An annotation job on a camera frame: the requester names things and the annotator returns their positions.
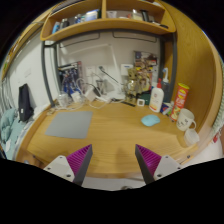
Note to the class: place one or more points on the blue white robot model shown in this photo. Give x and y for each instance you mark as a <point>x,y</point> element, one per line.
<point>69,74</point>

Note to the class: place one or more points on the dark spray bottle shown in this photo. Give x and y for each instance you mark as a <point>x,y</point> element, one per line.
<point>165,85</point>

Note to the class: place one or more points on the red chips can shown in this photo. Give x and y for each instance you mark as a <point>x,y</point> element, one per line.
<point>180,99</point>

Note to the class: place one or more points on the grey mouse pad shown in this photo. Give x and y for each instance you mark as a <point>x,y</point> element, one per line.
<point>73,125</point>

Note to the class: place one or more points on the white mug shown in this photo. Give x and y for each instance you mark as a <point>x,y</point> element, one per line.
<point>186,119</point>

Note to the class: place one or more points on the small white plastic cup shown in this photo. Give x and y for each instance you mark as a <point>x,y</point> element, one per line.
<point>191,137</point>

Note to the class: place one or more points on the white desk lamp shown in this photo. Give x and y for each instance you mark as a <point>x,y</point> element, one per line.
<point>98,64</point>

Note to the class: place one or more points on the small white cube clock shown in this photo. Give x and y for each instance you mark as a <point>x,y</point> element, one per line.
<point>140,102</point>

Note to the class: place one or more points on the white lotion pump bottle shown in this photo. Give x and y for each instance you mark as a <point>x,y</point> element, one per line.
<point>157,95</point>

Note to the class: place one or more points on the white power strip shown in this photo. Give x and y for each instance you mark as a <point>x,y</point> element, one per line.
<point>90,95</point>

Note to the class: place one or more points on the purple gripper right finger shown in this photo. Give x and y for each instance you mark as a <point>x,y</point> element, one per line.
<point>148,162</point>

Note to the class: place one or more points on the wooden robot figure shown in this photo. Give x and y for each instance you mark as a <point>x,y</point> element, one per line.
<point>137,84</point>

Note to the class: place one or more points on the wooden wall shelf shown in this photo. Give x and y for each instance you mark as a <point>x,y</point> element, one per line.
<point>163,24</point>

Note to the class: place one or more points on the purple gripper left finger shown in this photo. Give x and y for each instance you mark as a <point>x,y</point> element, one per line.
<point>79,163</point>

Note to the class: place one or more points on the black bag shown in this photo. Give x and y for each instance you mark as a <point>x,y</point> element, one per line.
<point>25,109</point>

